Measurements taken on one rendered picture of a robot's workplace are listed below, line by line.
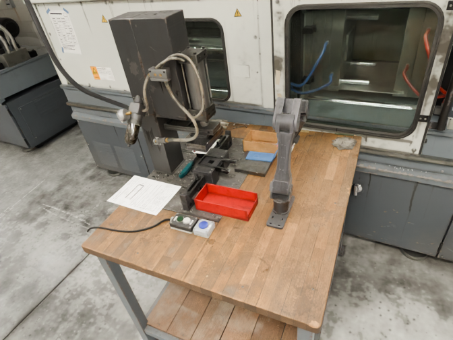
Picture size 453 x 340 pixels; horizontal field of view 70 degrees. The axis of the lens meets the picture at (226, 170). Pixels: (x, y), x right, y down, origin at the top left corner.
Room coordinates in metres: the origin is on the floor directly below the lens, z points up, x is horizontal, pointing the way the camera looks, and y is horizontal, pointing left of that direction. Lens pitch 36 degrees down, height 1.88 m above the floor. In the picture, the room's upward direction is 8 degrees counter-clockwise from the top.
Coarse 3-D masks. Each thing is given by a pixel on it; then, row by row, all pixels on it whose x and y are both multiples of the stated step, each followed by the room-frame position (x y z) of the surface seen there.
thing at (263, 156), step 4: (252, 152) 1.41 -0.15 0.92; (256, 152) 1.41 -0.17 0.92; (260, 152) 1.40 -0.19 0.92; (264, 152) 1.40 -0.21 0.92; (248, 156) 1.39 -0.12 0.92; (252, 156) 1.38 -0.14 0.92; (260, 156) 1.37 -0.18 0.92; (264, 156) 1.37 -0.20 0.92; (268, 156) 1.36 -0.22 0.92; (272, 156) 1.36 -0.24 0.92; (256, 160) 1.35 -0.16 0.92; (260, 160) 1.34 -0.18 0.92; (264, 160) 1.33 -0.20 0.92; (268, 160) 1.33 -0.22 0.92; (272, 160) 1.31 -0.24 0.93
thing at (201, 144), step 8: (168, 120) 1.41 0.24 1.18; (176, 120) 1.42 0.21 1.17; (184, 120) 1.40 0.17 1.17; (168, 128) 1.37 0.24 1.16; (176, 128) 1.34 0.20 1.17; (184, 128) 1.32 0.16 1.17; (192, 128) 1.30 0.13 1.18; (200, 128) 1.28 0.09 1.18; (208, 128) 1.27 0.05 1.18; (216, 128) 1.28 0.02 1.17; (192, 136) 1.29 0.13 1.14; (200, 136) 1.27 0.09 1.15; (208, 136) 1.27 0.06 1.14; (216, 136) 1.29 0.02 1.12; (192, 144) 1.23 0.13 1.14; (200, 144) 1.21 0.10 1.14; (208, 144) 1.22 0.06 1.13
